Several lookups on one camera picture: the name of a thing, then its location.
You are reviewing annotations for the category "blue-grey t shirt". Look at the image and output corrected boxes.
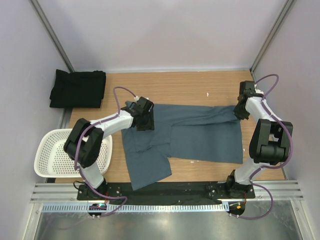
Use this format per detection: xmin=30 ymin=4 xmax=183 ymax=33
xmin=121 ymin=104 xmax=243 ymax=191

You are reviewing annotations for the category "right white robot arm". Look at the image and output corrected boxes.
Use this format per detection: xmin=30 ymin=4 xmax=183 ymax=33
xmin=225 ymin=80 xmax=293 ymax=198

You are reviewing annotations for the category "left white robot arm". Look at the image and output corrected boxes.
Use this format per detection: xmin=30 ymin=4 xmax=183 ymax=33
xmin=63 ymin=97 xmax=155 ymax=200

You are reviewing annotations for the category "folded black t shirt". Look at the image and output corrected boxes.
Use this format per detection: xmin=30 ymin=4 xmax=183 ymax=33
xmin=49 ymin=69 xmax=106 ymax=109

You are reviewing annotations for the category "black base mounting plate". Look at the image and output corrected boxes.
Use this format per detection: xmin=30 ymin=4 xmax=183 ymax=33
xmin=76 ymin=181 xmax=256 ymax=201

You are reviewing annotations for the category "white perforated plastic basket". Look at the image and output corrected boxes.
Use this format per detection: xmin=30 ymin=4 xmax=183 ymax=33
xmin=34 ymin=128 xmax=113 ymax=178

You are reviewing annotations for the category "right aluminium corner post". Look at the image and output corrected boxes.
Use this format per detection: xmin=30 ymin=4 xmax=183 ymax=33
xmin=250 ymin=0 xmax=297 ymax=75

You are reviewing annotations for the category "aluminium corner post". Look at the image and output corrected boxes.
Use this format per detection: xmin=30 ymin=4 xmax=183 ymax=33
xmin=250 ymin=0 xmax=297 ymax=75
xmin=29 ymin=0 xmax=75 ymax=73

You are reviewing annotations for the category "white slotted cable duct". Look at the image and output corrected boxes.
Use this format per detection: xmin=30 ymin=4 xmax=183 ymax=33
xmin=41 ymin=202 xmax=229 ymax=214

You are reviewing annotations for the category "left aluminium corner post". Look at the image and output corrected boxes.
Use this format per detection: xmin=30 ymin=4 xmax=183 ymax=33
xmin=29 ymin=0 xmax=75 ymax=73

